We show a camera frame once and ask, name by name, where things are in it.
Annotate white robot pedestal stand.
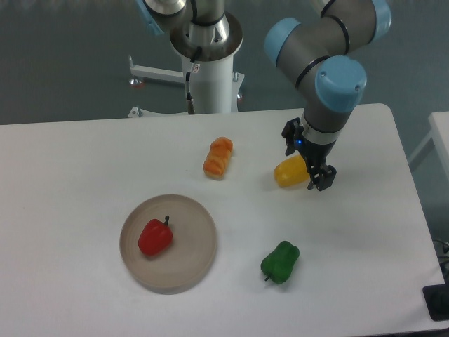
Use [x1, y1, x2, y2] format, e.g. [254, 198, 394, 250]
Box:
[126, 10, 246, 119]

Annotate yellow bell pepper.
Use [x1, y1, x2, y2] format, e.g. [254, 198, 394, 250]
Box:
[274, 155, 309, 188]

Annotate black box at table edge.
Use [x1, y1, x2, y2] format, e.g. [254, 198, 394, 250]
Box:
[422, 284, 449, 322]

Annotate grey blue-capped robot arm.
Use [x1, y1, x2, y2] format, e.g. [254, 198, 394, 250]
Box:
[137, 1, 391, 190]

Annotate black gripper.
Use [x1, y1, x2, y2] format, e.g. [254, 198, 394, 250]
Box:
[281, 118, 337, 191]

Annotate beige round plate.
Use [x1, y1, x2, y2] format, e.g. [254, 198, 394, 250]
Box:
[119, 194, 217, 294]

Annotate red bell pepper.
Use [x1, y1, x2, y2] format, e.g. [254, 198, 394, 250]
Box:
[138, 216, 173, 256]

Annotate green bell pepper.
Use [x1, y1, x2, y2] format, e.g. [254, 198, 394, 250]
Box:
[260, 241, 300, 284]

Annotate orange bread roll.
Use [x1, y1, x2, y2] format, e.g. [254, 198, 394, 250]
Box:
[203, 137, 233, 179]

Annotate white side table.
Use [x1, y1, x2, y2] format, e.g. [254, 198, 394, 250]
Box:
[408, 112, 448, 171]

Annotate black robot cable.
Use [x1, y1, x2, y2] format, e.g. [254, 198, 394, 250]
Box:
[184, 0, 204, 115]

